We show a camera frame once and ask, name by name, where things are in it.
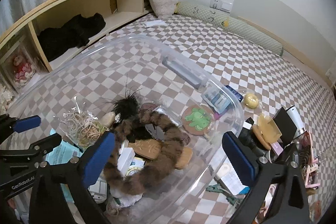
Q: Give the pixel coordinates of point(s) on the bag of rubber bands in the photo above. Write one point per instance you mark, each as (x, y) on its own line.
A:
(80, 125)

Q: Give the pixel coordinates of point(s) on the black product box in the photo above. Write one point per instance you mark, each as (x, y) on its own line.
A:
(285, 125)

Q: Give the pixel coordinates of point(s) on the brown furry tail toy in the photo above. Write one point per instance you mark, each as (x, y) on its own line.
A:
(151, 135)

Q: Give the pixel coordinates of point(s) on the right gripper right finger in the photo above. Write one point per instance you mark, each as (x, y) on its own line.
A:
(289, 203)

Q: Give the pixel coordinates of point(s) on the navy blue pouch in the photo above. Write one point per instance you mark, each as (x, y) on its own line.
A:
(237, 94)

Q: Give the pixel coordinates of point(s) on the doll in shelf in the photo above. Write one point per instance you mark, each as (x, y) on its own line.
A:
(23, 71)

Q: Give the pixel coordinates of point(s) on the pink stand toy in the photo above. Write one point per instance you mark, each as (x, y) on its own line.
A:
(309, 163)

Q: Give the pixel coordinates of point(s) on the green long bolster pillow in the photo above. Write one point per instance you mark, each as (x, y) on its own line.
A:
(229, 24)

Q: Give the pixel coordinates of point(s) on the white black tumbler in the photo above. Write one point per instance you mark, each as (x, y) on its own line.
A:
(296, 118)

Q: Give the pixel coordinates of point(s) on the wooden shelf unit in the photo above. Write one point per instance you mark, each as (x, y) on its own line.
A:
(22, 37)

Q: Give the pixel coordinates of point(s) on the black cloth on shelf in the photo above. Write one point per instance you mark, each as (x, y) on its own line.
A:
(74, 33)

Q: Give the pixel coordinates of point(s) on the wall socket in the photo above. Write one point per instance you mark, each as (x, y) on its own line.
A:
(220, 5)

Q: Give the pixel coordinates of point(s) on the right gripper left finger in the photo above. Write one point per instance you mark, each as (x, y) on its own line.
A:
(47, 202)

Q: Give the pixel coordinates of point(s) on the yellow translucent container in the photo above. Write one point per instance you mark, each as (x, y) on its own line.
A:
(269, 130)

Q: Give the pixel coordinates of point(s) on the white lined notebook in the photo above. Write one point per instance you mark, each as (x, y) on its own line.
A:
(227, 176)

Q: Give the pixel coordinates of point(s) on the clear plastic storage bin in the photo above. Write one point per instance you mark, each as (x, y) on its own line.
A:
(161, 79)

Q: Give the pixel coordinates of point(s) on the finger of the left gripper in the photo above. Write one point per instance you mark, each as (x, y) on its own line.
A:
(9, 125)
(19, 164)

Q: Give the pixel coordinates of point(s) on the green frog cork coaster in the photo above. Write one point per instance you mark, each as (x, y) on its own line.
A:
(198, 120)

